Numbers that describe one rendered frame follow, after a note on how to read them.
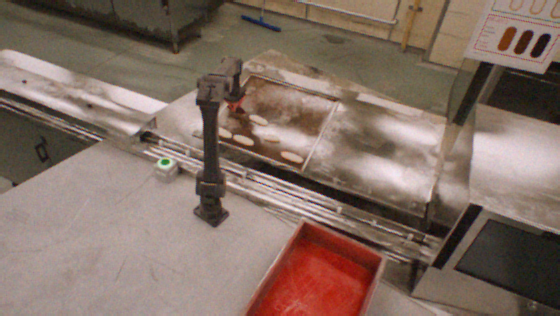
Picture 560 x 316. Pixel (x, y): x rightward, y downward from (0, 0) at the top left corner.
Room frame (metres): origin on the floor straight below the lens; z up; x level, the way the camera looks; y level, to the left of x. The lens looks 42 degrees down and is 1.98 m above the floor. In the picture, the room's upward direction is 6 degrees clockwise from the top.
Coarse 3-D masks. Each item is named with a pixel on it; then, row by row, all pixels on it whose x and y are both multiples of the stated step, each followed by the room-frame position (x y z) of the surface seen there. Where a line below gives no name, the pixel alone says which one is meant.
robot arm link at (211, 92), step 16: (208, 80) 1.05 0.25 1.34; (224, 80) 1.05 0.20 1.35; (208, 96) 0.99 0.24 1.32; (224, 96) 1.03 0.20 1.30; (208, 112) 0.96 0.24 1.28; (208, 128) 0.96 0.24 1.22; (208, 144) 0.95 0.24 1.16; (208, 160) 0.94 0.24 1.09; (208, 176) 0.94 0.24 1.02; (224, 176) 0.96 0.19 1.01; (224, 192) 0.95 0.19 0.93
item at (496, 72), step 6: (498, 66) 1.57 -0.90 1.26; (504, 66) 1.56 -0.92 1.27; (492, 72) 1.57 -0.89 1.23; (498, 72) 1.56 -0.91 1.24; (492, 78) 1.57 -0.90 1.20; (498, 78) 1.56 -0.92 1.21; (486, 84) 1.57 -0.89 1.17; (492, 84) 1.56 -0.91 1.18; (486, 90) 1.57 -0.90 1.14; (492, 90) 1.56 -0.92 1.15; (480, 96) 1.57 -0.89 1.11; (486, 96) 1.56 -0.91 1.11; (480, 102) 1.57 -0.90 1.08; (486, 102) 1.56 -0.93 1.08
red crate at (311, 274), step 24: (288, 264) 0.75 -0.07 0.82; (312, 264) 0.76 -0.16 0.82; (336, 264) 0.77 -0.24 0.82; (288, 288) 0.66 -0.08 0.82; (312, 288) 0.67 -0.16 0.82; (336, 288) 0.68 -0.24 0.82; (360, 288) 0.69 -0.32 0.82; (264, 312) 0.57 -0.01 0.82; (288, 312) 0.58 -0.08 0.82; (312, 312) 0.58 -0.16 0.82; (336, 312) 0.59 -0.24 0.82
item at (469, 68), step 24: (480, 72) 2.39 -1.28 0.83; (504, 72) 2.34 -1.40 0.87; (528, 72) 2.30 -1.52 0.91; (552, 72) 2.26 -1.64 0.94; (456, 96) 2.77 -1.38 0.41; (504, 96) 2.32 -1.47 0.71; (528, 96) 2.27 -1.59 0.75; (552, 96) 2.23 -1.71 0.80; (456, 120) 2.39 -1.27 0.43; (552, 120) 2.20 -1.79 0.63
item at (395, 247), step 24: (0, 96) 1.48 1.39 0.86; (48, 120) 1.38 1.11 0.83; (120, 144) 1.24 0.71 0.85; (144, 144) 1.25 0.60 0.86; (192, 168) 1.13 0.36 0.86; (240, 192) 1.04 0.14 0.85; (264, 192) 1.04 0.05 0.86; (312, 216) 0.95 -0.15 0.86; (336, 216) 0.96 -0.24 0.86; (360, 240) 0.87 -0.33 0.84; (384, 240) 0.87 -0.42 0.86
